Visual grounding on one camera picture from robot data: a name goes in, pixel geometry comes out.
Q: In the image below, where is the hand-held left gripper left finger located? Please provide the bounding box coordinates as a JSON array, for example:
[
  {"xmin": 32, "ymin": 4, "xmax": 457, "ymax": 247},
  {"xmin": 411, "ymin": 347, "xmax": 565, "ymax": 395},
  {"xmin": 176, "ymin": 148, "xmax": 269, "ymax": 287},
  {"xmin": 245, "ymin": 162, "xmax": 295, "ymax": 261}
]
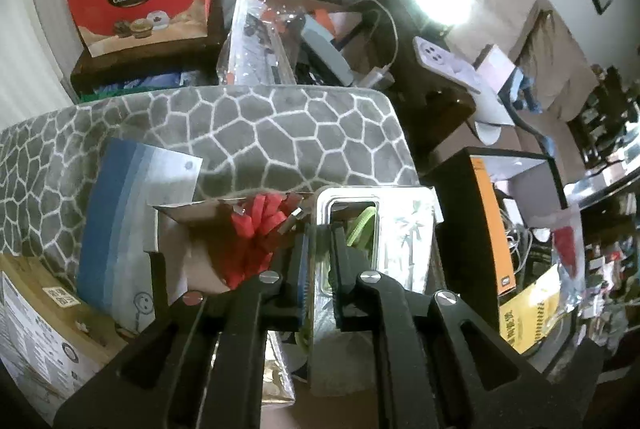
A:
[{"xmin": 52, "ymin": 234, "xmax": 311, "ymax": 429}]

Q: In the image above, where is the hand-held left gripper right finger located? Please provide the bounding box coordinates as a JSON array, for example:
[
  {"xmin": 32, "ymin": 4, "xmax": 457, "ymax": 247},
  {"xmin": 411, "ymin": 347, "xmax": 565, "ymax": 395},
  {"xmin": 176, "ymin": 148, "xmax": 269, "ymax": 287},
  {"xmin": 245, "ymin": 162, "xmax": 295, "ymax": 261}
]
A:
[{"xmin": 327, "ymin": 224, "xmax": 586, "ymax": 429}]

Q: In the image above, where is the red cable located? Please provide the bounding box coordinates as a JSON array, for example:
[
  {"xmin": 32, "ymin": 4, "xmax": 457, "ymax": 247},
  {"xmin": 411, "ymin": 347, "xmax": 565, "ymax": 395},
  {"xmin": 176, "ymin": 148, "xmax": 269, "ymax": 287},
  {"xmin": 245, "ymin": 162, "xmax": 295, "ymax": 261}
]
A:
[{"xmin": 215, "ymin": 192, "xmax": 306, "ymax": 287}]

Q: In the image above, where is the green cable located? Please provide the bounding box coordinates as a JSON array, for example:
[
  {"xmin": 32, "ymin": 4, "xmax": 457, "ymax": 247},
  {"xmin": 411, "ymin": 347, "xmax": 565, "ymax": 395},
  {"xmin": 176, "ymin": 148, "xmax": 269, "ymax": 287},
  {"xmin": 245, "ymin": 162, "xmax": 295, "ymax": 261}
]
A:
[{"xmin": 345, "ymin": 204, "xmax": 378, "ymax": 260}]

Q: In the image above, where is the silver pouch with clear window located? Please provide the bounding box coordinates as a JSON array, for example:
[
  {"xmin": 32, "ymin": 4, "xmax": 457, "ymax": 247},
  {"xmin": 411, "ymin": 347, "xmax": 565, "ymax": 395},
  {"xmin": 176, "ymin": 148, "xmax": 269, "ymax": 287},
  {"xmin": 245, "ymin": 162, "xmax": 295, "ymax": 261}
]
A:
[{"xmin": 307, "ymin": 186, "xmax": 445, "ymax": 397}]

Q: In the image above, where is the white cardboard box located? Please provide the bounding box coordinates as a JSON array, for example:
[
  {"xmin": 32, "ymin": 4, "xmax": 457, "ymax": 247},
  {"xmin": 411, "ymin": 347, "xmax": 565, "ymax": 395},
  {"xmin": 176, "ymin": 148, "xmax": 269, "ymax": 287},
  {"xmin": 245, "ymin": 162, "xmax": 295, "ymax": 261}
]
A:
[{"xmin": 145, "ymin": 198, "xmax": 321, "ymax": 305}]

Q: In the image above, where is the blue white striped packet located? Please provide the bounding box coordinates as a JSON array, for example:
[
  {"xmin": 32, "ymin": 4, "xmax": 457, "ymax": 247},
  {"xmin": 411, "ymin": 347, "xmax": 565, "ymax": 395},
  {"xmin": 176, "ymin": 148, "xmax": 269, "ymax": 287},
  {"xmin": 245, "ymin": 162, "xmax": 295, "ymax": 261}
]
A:
[{"xmin": 76, "ymin": 138, "xmax": 203, "ymax": 327}]

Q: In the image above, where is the brown cardboard box with label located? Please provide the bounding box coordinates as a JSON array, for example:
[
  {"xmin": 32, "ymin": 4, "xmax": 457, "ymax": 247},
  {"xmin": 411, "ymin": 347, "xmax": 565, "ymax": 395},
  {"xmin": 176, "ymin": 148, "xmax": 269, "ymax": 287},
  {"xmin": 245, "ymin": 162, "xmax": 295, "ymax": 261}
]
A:
[{"xmin": 0, "ymin": 253, "xmax": 123, "ymax": 427}]

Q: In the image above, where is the grey white stone-pattern mat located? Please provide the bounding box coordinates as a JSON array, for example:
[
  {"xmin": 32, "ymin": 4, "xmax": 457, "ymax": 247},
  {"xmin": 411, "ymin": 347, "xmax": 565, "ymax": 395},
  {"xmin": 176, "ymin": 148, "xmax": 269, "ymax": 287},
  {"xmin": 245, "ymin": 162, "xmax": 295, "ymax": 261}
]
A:
[{"xmin": 0, "ymin": 84, "xmax": 421, "ymax": 262}]

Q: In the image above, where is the yellow packet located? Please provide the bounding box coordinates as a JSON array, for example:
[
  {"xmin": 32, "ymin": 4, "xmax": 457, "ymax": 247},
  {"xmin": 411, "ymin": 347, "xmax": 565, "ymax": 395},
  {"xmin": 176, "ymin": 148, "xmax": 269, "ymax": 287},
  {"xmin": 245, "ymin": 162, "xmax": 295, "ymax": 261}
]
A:
[{"xmin": 499, "ymin": 263, "xmax": 568, "ymax": 356}]

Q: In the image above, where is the clear bag with red item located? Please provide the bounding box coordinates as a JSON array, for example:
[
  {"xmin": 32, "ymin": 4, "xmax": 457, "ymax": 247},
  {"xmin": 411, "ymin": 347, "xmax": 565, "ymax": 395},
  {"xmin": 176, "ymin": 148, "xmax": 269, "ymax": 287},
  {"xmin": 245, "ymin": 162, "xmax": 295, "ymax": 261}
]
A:
[{"xmin": 550, "ymin": 204, "xmax": 588, "ymax": 310}]

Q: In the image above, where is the grey flat case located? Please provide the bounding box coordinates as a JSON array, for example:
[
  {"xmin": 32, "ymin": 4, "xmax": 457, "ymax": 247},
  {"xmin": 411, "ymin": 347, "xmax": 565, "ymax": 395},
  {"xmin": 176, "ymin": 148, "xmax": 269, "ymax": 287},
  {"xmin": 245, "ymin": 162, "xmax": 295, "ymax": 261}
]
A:
[{"xmin": 300, "ymin": 16, "xmax": 353, "ymax": 86}]

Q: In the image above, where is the clear plastic bag of items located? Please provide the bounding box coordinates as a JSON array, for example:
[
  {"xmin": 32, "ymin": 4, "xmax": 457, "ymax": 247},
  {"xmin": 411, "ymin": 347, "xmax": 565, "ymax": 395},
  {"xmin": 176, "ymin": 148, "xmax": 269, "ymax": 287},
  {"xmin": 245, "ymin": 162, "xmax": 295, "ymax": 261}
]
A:
[{"xmin": 217, "ymin": 0, "xmax": 313, "ymax": 86}]

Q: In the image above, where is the white power strip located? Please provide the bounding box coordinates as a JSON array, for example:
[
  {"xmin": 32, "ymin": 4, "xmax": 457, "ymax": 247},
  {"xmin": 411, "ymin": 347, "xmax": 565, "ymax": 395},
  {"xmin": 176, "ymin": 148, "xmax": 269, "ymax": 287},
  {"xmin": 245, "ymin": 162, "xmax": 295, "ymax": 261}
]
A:
[{"xmin": 412, "ymin": 36, "xmax": 483, "ymax": 92}]

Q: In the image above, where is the pale pink box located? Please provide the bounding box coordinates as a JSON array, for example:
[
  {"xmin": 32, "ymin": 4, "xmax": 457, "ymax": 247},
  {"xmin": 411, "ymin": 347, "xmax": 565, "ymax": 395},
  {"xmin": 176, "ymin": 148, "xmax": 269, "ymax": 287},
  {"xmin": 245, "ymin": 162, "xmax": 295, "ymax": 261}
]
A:
[{"xmin": 477, "ymin": 45, "xmax": 517, "ymax": 96}]

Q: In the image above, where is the brown sofa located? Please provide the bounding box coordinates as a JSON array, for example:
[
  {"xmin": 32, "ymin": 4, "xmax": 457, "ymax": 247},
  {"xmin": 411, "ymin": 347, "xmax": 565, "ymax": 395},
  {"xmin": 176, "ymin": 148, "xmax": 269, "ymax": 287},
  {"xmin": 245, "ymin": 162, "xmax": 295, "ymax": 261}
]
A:
[{"xmin": 500, "ymin": 0, "xmax": 603, "ymax": 122}]

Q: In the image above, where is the white ribbed curtain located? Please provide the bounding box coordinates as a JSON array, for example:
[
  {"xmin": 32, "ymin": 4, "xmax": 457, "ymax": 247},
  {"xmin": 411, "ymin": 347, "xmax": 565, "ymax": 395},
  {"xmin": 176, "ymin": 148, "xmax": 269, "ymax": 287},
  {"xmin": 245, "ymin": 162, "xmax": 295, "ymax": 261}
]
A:
[{"xmin": 0, "ymin": 0, "xmax": 81, "ymax": 130}]

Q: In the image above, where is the white charger cable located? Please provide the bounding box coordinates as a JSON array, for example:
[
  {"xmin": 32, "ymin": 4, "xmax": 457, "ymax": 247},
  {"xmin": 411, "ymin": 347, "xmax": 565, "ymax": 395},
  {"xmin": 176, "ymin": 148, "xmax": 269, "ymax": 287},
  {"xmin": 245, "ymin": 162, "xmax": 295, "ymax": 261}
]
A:
[{"xmin": 350, "ymin": 0, "xmax": 401, "ymax": 87}]

